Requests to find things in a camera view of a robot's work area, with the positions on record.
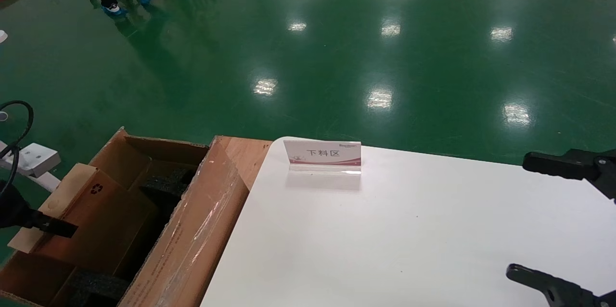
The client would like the small cardboard box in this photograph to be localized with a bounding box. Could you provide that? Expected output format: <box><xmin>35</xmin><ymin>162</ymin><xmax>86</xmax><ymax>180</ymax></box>
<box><xmin>7</xmin><ymin>163</ymin><xmax>160</xmax><ymax>283</ymax></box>

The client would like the acrylic sign with Chinese text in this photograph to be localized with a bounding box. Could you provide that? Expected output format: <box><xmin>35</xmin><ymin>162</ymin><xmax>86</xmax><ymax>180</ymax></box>
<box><xmin>283</xmin><ymin>140</ymin><xmax>362</xmax><ymax>176</ymax></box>

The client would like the black foam insert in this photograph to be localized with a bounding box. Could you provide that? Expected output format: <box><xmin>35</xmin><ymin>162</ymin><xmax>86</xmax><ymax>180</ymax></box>
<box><xmin>139</xmin><ymin>166</ymin><xmax>200</xmax><ymax>230</ymax></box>
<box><xmin>65</xmin><ymin>269</ymin><xmax>131</xmax><ymax>307</ymax></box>

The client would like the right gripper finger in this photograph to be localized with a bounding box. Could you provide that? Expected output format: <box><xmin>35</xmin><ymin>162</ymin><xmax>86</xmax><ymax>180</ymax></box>
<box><xmin>505</xmin><ymin>264</ymin><xmax>616</xmax><ymax>307</ymax></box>
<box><xmin>522</xmin><ymin>149</ymin><xmax>616</xmax><ymax>200</ymax></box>

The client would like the large cardboard box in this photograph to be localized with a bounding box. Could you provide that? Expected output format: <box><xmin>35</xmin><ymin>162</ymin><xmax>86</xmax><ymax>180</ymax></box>
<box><xmin>0</xmin><ymin>127</ymin><xmax>251</xmax><ymax>307</ymax></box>

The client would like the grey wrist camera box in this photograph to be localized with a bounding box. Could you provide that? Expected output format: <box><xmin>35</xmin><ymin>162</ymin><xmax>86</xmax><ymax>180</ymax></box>
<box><xmin>18</xmin><ymin>142</ymin><xmax>61</xmax><ymax>178</ymax></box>

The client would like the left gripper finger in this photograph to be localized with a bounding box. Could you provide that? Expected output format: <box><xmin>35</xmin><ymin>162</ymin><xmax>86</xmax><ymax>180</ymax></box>
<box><xmin>31</xmin><ymin>213</ymin><xmax>78</xmax><ymax>239</ymax></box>

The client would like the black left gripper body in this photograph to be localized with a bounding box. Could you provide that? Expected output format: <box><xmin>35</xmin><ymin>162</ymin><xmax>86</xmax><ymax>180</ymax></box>
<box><xmin>0</xmin><ymin>179</ymin><xmax>37</xmax><ymax>229</ymax></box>

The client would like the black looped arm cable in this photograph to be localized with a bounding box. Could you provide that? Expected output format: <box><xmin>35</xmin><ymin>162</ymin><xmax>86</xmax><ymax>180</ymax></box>
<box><xmin>0</xmin><ymin>100</ymin><xmax>35</xmax><ymax>161</ymax></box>

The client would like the thin black camera cable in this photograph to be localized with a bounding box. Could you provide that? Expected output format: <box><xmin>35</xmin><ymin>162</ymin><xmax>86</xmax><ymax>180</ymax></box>
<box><xmin>0</xmin><ymin>146</ymin><xmax>21</xmax><ymax>199</ymax></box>

